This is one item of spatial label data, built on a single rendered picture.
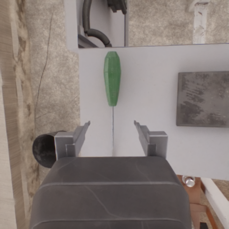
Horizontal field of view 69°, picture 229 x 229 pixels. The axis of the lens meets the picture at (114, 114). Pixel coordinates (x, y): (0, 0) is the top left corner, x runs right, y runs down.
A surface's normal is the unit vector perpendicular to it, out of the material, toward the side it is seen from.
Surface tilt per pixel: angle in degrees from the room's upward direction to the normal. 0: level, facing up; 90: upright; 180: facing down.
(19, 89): 31
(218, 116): 0
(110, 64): 2
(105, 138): 0
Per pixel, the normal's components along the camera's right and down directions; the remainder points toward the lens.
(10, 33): 0.96, 0.04
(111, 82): -0.22, 0.35
